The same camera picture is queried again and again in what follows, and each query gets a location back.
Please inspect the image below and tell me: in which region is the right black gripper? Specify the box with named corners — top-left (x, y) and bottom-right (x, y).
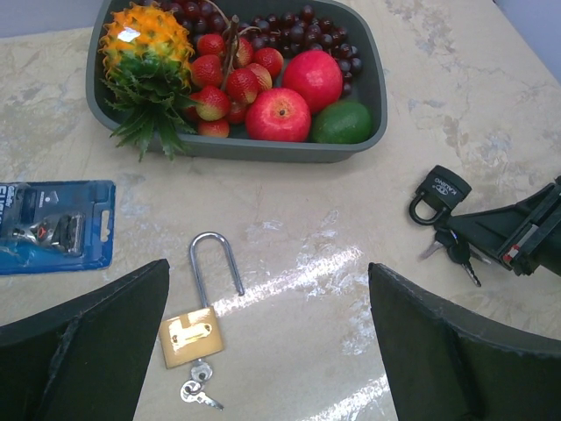
top-left (447, 176), bottom-right (560, 275)

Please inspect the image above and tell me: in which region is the small silver key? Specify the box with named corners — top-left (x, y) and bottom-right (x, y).
top-left (180, 358), bottom-right (224, 410)

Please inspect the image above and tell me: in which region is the red cherry cluster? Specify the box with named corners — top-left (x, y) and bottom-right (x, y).
top-left (184, 33), bottom-right (284, 138)

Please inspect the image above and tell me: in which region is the red apple front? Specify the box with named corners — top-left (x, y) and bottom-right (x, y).
top-left (245, 88), bottom-right (311, 143)

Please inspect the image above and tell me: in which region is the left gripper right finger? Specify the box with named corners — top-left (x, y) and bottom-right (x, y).
top-left (368, 263), bottom-right (560, 420)

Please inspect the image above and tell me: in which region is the black headed key bunch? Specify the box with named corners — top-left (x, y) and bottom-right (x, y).
top-left (419, 227), bottom-right (491, 288)

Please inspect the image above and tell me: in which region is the black padlock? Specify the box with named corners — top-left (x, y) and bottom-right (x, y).
top-left (408, 165), bottom-right (472, 226)

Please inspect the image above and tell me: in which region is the orange pineapple toy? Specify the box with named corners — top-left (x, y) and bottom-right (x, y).
top-left (99, 2), bottom-right (195, 160)

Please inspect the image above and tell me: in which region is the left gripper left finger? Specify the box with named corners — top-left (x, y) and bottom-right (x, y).
top-left (1, 259), bottom-right (169, 420)

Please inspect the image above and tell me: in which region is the red apple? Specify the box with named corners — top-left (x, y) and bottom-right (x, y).
top-left (245, 88), bottom-right (311, 143)
top-left (281, 50), bottom-right (343, 114)

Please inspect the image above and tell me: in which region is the dark grape bunch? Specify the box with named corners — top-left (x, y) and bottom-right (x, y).
top-left (156, 1), bottom-right (363, 96)

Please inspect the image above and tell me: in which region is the blue card package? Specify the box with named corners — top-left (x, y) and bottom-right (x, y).
top-left (1, 180), bottom-right (117, 276)

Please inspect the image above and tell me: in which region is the red apple back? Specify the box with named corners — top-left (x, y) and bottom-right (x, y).
top-left (281, 50), bottom-right (343, 114)

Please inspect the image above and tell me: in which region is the grey fruit tray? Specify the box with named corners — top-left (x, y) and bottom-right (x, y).
top-left (85, 0), bottom-right (387, 163)

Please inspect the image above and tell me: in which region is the green avocado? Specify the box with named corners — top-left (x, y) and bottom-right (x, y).
top-left (310, 101), bottom-right (373, 145)

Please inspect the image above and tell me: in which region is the brass padlock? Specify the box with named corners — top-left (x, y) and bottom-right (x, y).
top-left (158, 232), bottom-right (245, 369)

